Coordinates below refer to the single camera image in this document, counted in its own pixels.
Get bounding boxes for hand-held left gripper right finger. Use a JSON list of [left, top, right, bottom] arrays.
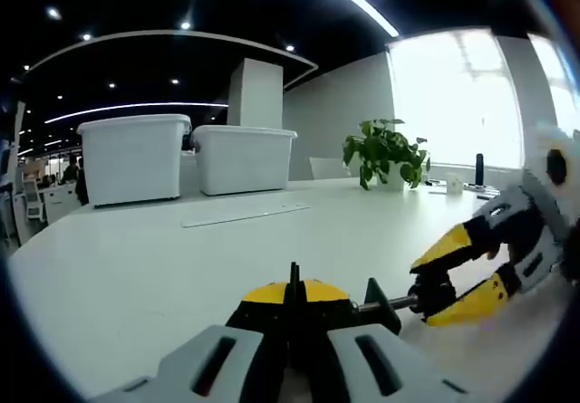
[[296, 278, 495, 403]]

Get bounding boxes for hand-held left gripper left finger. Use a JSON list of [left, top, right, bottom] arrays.
[[88, 280, 294, 403]]

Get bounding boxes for black knob retaining clip screw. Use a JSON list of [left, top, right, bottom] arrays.
[[352, 270, 458, 326]]

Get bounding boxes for black fixed fixture clamp frame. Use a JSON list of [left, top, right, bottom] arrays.
[[289, 261, 403, 336]]

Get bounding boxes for white desk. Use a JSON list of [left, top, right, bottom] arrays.
[[6, 176, 580, 399]]

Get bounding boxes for green potted plant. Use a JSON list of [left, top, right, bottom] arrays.
[[342, 118, 431, 192]]

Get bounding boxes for white office cabinet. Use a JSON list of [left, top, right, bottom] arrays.
[[43, 184, 82, 225]]

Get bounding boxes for large white storage bin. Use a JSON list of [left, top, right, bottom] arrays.
[[76, 112, 193, 208]]

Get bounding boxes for small white storage bin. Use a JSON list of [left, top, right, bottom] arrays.
[[192, 124, 299, 197]]

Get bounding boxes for round ceiling spotlights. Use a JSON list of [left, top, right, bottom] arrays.
[[22, 0, 511, 117]]

